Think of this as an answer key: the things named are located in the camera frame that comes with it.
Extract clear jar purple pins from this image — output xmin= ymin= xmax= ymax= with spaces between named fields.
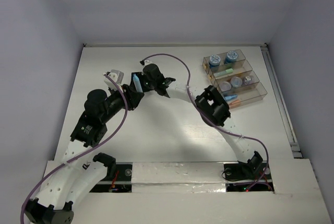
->
xmin=219 ymin=81 xmax=232 ymax=92
xmin=243 ymin=75 xmax=254 ymax=86

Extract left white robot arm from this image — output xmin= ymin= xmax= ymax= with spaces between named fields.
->
xmin=20 ymin=85 xmax=144 ymax=223

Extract clear tiered organizer tray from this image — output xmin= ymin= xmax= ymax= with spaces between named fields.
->
xmin=202 ymin=49 xmax=267 ymax=109

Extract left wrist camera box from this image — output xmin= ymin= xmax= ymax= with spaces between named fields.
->
xmin=103 ymin=69 xmax=124 ymax=87

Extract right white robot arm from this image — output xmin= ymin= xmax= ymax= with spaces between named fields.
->
xmin=131 ymin=63 xmax=263 ymax=178

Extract green highlighter pen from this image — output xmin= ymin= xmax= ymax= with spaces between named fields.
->
xmin=214 ymin=68 xmax=233 ymax=78

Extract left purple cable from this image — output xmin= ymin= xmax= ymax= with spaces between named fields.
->
xmin=20 ymin=74 xmax=129 ymax=223

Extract blue capped highlighter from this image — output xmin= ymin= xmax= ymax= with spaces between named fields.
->
xmin=224 ymin=95 xmax=238 ymax=102

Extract blue ink jar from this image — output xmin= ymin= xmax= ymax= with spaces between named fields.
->
xmin=209 ymin=54 xmax=221 ymax=68
xmin=224 ymin=51 xmax=238 ymax=64

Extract orange capped highlighter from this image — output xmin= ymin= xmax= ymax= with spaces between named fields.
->
xmin=229 ymin=100 xmax=241 ymax=109

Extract blue ink jar front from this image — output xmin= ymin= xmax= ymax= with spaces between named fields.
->
xmin=209 ymin=54 xmax=221 ymax=68

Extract clear jar blue pins back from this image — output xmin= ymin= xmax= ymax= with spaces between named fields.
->
xmin=230 ymin=76 xmax=243 ymax=88

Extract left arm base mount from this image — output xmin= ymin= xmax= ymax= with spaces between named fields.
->
xmin=90 ymin=163 xmax=133 ymax=193

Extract blue ink jar back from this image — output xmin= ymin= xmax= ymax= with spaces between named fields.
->
xmin=224 ymin=51 xmax=238 ymax=64

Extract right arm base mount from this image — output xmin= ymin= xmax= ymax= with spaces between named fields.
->
xmin=221 ymin=151 xmax=274 ymax=192

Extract blue highlighter pen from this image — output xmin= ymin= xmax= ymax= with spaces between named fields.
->
xmin=133 ymin=74 xmax=143 ymax=93

